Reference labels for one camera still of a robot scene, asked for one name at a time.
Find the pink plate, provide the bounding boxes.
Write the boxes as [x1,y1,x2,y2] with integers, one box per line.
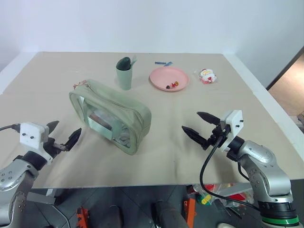
[149,66,190,92]

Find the brown wooden board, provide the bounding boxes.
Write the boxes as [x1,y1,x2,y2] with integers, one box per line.
[266,46,304,119]

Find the red zipper pull charm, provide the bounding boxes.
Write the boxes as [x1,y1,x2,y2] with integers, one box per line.
[72,80,88,90]

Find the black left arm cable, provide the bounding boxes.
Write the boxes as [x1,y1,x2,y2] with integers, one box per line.
[0,123,22,133]

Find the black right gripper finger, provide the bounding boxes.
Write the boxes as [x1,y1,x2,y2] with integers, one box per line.
[181,125,211,151]
[196,111,222,126]

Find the grey metal bar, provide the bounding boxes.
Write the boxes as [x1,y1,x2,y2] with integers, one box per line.
[220,182,253,198]

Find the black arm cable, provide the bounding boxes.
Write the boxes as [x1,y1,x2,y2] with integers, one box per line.
[0,123,22,133]
[199,129,261,212]

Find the santa sticker packet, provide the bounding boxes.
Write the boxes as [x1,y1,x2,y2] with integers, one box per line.
[194,68,218,85]

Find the yellow green toy block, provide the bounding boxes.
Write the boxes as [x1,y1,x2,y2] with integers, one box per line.
[200,194,212,206]

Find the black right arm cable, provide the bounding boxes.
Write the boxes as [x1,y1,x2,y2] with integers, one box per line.
[199,129,261,212]

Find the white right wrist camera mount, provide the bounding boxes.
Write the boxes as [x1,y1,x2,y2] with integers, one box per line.
[219,109,245,153]

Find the red plastic item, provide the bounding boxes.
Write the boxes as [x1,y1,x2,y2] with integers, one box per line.
[227,192,248,203]

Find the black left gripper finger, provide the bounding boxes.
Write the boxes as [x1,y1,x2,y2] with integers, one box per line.
[62,128,83,152]
[46,120,60,138]

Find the green toiletry bag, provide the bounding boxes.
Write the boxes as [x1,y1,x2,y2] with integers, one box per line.
[68,79,152,156]

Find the orange metal clamp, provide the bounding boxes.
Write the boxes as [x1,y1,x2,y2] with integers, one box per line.
[76,206,90,228]
[182,198,197,227]

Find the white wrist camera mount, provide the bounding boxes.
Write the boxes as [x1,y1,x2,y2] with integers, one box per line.
[19,122,54,165]
[219,109,245,153]

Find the dark rounded shape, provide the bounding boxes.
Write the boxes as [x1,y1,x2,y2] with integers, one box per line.
[153,200,190,228]

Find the beige tablecloth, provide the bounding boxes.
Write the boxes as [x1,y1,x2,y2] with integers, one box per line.
[0,51,298,190]

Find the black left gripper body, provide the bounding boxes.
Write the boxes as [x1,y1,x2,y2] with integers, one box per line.
[43,136,66,160]

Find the pale green cup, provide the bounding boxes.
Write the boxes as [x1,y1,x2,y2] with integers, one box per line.
[115,63,133,91]

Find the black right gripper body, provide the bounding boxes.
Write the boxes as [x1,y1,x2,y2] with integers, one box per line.
[207,120,232,146]

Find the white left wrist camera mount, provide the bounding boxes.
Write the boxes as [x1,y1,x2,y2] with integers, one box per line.
[19,122,54,165]

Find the grey table bracket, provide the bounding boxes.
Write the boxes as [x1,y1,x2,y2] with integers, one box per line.
[27,188,57,205]

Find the dark green item in cup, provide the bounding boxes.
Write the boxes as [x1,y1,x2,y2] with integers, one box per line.
[116,57,132,71]

